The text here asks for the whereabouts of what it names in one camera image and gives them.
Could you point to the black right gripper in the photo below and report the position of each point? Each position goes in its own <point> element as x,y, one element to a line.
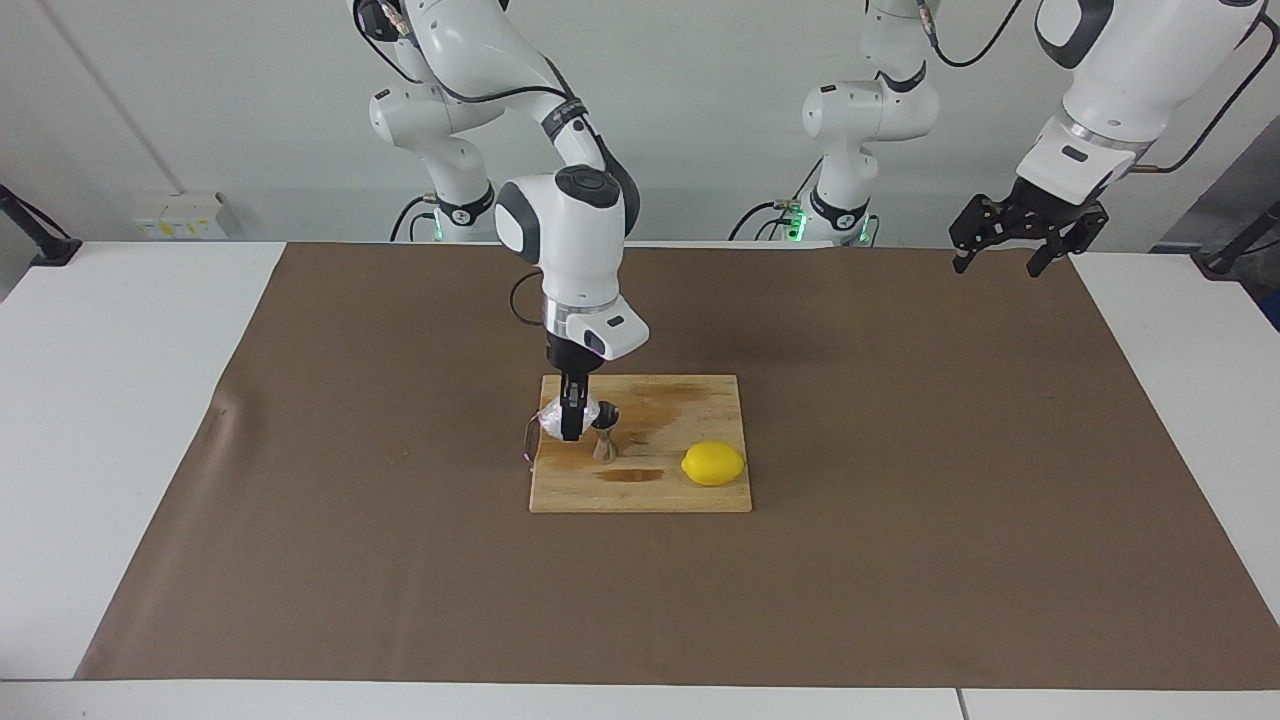
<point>572,368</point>

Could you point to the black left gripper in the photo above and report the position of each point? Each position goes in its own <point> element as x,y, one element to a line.
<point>1040,212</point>

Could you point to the clear textured glass cup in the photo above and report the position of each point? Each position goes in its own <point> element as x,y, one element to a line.
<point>550,420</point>

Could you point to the steel double jigger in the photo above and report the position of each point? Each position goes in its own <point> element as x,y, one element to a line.
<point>606,450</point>

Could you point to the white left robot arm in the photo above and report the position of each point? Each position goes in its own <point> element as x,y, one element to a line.
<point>1130,80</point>

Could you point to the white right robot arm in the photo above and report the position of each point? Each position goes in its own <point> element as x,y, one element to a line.
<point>580,250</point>

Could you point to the wooden cutting board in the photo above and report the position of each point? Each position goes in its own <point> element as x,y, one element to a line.
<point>660,490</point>

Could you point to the yellow lemon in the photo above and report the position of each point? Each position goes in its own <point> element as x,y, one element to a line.
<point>713,464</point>

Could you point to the black clamp stand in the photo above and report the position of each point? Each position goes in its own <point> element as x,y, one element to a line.
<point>1222,262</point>
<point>55,250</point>

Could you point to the brown paper table mat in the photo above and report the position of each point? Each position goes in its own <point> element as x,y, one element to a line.
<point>640,600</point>

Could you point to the white wall socket box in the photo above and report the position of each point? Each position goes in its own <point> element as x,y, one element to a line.
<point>180,218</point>

